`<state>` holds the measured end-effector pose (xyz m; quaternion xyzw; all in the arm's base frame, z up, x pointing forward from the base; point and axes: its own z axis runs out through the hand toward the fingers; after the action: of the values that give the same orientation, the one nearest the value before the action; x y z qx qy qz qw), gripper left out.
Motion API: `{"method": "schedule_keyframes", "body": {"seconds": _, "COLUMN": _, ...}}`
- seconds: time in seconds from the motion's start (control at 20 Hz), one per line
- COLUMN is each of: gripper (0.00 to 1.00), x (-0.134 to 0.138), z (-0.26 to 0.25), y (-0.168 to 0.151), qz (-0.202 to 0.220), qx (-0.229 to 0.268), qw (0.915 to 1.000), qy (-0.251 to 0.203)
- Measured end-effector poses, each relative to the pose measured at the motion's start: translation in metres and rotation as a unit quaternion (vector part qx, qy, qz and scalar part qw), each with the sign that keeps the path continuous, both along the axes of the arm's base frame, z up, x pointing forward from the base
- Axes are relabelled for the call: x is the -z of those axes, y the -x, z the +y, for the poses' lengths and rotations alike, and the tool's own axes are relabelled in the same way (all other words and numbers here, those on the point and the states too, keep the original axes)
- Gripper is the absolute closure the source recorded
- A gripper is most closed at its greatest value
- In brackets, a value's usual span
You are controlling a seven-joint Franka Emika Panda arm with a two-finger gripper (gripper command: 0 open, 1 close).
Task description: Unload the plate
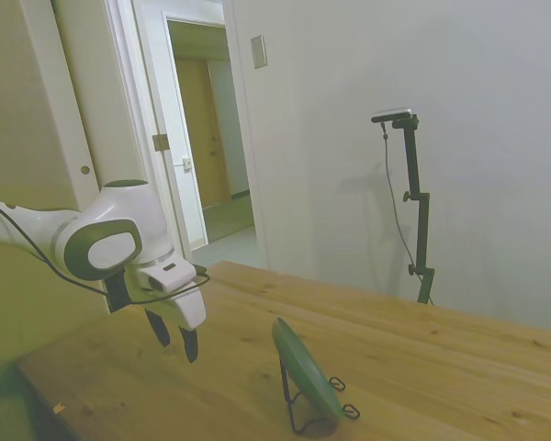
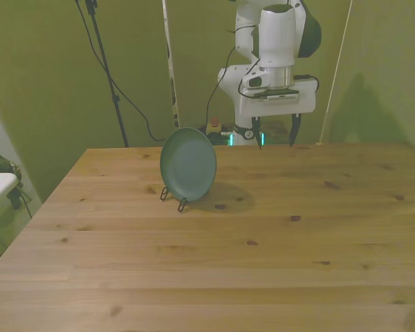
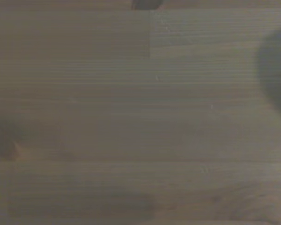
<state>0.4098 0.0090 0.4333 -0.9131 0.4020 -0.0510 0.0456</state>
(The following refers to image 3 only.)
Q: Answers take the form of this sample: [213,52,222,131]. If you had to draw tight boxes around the dark grey round object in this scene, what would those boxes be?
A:
[256,27,281,126]

